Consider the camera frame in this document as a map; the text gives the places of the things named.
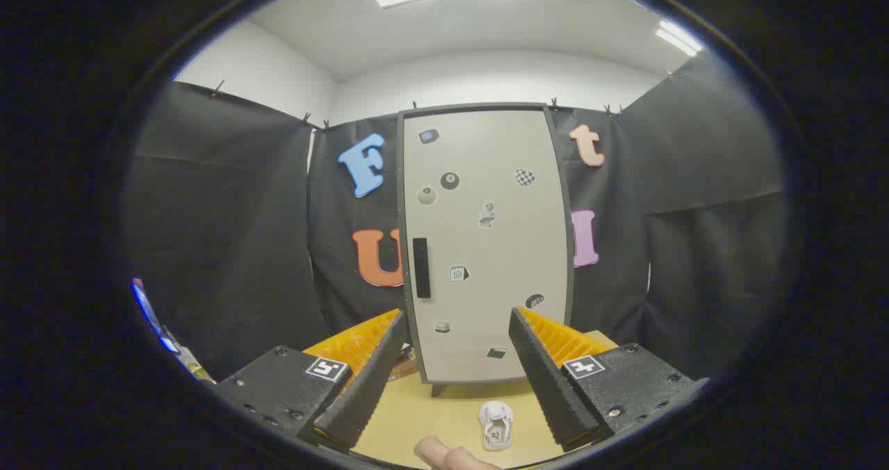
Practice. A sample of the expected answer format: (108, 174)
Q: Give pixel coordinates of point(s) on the brown book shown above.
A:
(406, 371)

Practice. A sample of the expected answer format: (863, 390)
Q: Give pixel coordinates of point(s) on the light grey shoe cabinet door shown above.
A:
(486, 282)

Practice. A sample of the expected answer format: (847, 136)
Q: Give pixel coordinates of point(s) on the grey shoe cabinet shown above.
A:
(472, 106)

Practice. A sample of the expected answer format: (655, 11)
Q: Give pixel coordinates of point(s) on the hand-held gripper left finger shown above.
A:
(361, 393)

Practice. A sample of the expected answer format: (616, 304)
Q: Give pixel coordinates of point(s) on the small ceiling light panel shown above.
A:
(677, 37)

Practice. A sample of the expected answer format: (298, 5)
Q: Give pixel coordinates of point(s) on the white shoe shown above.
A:
(496, 425)

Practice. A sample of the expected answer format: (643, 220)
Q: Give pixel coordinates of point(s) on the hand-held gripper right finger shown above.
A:
(549, 387)

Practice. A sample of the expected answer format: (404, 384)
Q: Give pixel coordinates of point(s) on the black backdrop cloth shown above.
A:
(229, 248)

